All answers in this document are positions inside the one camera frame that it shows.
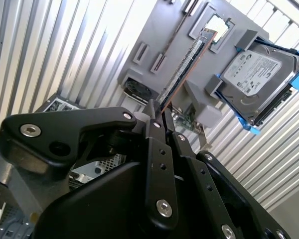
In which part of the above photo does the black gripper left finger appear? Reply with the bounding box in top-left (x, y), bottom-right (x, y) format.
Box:
top-left (0, 99), bottom-right (180, 230)

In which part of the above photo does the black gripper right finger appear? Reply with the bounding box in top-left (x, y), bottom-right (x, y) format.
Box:
top-left (164, 109), bottom-right (293, 239)

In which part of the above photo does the dark RAM stick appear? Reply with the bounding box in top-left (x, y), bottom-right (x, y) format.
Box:
top-left (157, 27), bottom-right (219, 110)

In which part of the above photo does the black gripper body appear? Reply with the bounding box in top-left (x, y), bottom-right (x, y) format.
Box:
top-left (31, 160), bottom-right (216, 239)

